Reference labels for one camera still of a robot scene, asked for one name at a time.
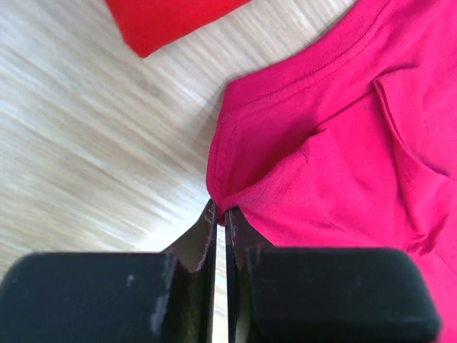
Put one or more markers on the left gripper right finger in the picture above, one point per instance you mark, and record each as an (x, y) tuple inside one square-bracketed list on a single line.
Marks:
[(240, 236)]

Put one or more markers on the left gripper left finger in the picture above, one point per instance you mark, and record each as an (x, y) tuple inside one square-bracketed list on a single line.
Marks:
[(190, 306)]

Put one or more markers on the magenta t shirt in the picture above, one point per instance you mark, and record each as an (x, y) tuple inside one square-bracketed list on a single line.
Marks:
[(352, 142)]

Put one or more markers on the folded red t shirt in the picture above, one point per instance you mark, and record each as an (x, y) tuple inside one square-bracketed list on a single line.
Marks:
[(148, 25)]

